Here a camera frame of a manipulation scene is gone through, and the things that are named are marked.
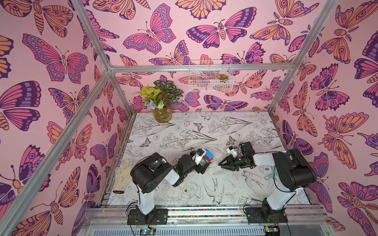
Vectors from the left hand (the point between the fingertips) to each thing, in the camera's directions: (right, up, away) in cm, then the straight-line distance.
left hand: (206, 157), depth 90 cm
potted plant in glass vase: (-31, +38, +13) cm, 51 cm away
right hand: (+9, -5, 0) cm, 10 cm away
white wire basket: (+5, +52, +16) cm, 54 cm away
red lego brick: (+1, -1, -2) cm, 3 cm away
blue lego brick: (+1, +2, -4) cm, 5 cm away
